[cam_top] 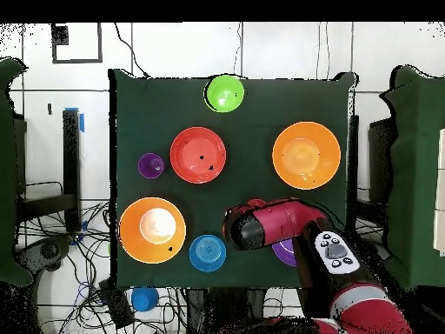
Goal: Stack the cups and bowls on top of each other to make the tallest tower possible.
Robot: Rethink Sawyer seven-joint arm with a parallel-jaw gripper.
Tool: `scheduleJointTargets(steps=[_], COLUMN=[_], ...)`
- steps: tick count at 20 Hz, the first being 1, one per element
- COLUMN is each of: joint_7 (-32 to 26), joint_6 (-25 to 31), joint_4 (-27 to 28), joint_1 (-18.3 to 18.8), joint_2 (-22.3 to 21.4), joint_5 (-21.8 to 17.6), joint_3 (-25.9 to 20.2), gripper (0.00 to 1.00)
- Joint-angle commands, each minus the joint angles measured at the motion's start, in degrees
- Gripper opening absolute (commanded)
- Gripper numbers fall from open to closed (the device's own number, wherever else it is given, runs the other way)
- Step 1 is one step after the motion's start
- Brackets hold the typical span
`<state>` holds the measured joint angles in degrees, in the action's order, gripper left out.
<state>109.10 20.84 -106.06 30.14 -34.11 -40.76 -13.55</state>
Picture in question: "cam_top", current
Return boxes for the purple plastic cup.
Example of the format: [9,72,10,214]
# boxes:
[137,152,165,180]

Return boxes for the black office chair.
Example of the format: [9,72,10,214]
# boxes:
[15,236,74,279]

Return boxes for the black metal frame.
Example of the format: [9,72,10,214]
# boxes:
[13,108,83,234]

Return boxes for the black power strip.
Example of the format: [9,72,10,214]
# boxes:
[97,277,136,330]

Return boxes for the thin black cable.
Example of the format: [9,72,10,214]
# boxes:
[113,23,151,79]

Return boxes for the green cloth covered table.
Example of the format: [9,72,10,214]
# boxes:
[376,64,445,290]
[0,57,33,288]

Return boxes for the blue plastic bowl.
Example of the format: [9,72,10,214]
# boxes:
[188,234,228,273]

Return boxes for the green plastic bowl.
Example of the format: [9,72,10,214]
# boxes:
[203,74,245,114]

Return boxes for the black metal post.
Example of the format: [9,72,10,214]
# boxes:
[347,114,360,234]

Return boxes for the purple plastic bowl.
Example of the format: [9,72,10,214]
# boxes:
[271,237,299,268]

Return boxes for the red plastic bowl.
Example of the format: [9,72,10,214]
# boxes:
[169,126,228,184]

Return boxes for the dark green table cloth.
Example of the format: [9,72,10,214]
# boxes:
[108,68,359,291]

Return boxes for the large orange plastic bowl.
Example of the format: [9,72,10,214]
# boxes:
[118,197,188,264]
[271,121,342,190]

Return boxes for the tangle of cables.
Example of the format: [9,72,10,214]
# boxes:
[15,201,189,334]

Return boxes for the blue plastic cup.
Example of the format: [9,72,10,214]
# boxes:
[130,287,160,312]

